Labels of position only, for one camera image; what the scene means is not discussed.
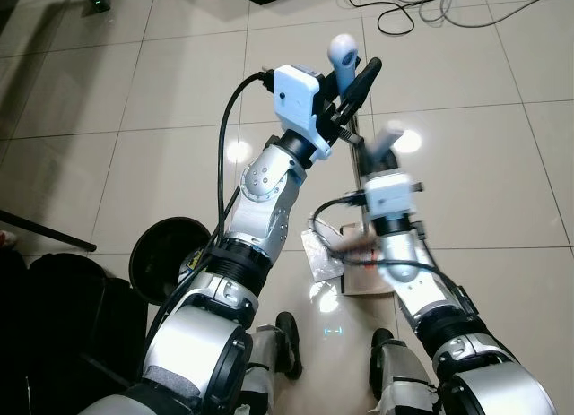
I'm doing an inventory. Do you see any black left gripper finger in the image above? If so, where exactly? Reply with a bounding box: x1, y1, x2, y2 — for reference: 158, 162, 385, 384
339, 57, 384, 117

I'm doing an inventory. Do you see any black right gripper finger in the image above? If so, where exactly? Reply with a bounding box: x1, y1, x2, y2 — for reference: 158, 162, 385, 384
371, 121, 405, 160

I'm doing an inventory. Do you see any clear crumpled plastic wrapper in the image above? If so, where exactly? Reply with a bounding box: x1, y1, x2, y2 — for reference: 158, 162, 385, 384
300, 220, 349, 282

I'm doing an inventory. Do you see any brown flat cardboard piece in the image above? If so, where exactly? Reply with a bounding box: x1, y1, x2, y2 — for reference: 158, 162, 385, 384
341, 220, 397, 296

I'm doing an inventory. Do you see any robot right leg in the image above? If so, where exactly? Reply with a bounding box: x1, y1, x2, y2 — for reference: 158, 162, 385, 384
370, 328, 446, 415

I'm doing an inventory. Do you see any robot leg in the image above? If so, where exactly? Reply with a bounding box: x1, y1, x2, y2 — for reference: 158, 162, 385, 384
240, 311, 304, 415
370, 328, 446, 415

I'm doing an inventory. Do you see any black round disc base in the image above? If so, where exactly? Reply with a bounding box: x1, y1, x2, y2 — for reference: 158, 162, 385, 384
129, 216, 214, 307

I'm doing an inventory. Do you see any robot left leg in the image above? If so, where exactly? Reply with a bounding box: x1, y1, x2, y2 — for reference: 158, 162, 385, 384
240, 311, 304, 415

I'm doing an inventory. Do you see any black slanted pole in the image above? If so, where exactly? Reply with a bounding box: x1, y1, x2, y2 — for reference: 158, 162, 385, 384
0, 209, 98, 253

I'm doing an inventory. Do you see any black bag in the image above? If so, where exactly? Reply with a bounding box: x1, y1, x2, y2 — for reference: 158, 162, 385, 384
0, 248, 150, 415

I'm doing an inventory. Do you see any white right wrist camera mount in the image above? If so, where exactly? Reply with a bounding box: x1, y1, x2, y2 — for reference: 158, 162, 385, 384
361, 171, 415, 220

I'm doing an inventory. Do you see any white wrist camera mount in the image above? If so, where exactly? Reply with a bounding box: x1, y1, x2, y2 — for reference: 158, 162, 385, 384
361, 171, 415, 220
272, 64, 335, 160

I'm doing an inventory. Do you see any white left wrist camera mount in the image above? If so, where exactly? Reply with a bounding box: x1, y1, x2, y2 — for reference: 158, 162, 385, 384
272, 64, 335, 160

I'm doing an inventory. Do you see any black looped floor cable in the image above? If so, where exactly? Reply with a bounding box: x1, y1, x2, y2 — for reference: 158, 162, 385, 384
334, 0, 424, 37

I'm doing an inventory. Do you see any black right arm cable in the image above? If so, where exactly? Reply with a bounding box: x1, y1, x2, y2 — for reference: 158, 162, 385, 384
309, 193, 449, 295

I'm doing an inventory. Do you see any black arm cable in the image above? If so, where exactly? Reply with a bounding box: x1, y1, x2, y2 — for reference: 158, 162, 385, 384
309, 193, 449, 295
213, 67, 275, 241

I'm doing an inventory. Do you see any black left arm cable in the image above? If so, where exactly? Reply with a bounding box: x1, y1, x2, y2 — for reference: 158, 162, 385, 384
213, 67, 275, 241

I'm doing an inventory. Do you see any grey floor cable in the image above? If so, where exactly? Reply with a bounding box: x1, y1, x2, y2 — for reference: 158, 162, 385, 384
389, 0, 574, 30

